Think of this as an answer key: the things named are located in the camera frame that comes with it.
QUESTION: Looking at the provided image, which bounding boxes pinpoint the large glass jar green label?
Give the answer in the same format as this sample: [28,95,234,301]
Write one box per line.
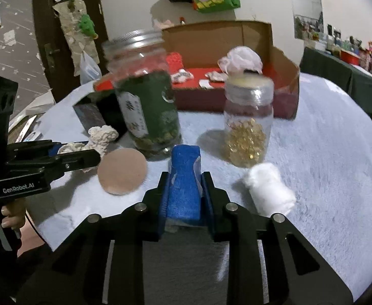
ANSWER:
[102,30,181,158]

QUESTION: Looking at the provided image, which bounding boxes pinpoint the colourful tin box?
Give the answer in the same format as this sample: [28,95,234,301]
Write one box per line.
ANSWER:
[73,89,127,142]

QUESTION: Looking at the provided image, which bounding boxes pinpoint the pink plush pig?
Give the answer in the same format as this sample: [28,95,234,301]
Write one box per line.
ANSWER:
[153,19,175,30]

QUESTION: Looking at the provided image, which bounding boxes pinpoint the green plush toy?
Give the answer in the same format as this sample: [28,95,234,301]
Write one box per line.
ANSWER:
[79,14,98,39]

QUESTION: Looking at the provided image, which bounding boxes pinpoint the wall mirror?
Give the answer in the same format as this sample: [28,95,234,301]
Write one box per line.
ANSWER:
[291,0,324,40]

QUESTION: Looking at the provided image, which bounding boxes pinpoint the small jar gold beads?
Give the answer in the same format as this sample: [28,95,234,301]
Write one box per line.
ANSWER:
[224,72,274,168]

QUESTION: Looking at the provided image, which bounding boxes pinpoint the dark green clothed table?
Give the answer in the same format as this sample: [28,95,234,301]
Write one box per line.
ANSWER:
[300,47,372,114]

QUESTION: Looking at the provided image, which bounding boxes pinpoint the beige round powder puff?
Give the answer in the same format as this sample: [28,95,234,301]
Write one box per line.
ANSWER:
[98,148,148,195]

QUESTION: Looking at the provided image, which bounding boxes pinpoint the white translucent pouch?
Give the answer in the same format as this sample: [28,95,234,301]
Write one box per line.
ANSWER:
[204,71,228,83]

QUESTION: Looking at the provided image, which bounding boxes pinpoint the red foam net sleeve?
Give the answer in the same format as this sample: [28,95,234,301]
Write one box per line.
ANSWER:
[166,52,184,74]

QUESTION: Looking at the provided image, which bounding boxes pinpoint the plastic bag on door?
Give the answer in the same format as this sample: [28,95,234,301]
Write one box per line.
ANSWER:
[80,51,102,85]

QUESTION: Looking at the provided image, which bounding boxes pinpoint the cardboard box red lining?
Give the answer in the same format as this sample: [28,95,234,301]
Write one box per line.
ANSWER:
[93,20,301,121]

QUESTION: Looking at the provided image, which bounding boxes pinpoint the grey fleece blanket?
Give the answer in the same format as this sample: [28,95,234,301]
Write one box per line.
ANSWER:
[27,74,372,304]

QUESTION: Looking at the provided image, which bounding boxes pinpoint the blue white sponge cloth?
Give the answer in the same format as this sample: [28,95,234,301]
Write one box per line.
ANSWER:
[167,145,202,226]

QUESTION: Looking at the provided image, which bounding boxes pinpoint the dark wooden door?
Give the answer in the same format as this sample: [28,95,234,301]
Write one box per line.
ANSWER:
[32,0,108,102]

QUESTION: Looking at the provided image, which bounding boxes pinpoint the white mesh bath pouf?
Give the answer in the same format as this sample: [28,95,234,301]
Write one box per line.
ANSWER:
[218,46,263,75]

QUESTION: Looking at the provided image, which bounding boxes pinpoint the cream knitted scrunchie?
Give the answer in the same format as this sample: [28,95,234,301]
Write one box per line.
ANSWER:
[58,125,119,158]

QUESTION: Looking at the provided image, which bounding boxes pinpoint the person left hand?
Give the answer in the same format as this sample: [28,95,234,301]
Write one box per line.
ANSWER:
[1,198,26,230]

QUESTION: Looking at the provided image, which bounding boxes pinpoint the white fluffy cotton roll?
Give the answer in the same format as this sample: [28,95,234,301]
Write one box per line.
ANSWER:
[243,162,296,218]

